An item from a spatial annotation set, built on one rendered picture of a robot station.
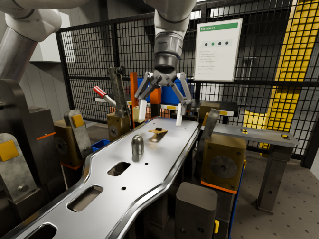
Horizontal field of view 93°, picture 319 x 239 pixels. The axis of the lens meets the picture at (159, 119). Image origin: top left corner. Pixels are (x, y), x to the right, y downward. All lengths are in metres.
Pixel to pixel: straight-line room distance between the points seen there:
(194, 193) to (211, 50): 0.81
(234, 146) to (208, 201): 0.14
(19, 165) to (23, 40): 0.61
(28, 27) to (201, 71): 0.83
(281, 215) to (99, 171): 0.67
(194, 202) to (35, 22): 0.82
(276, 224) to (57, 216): 0.67
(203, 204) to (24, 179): 0.32
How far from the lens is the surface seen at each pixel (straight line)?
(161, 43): 0.50
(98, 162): 0.39
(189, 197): 0.31
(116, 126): 0.56
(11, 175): 0.38
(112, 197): 0.30
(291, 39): 1.04
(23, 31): 0.87
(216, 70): 0.97
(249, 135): 0.58
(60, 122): 0.49
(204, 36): 1.00
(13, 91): 0.37
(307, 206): 0.89
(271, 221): 0.75
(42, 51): 2.94
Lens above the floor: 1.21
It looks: 18 degrees down
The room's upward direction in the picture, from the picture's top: straight up
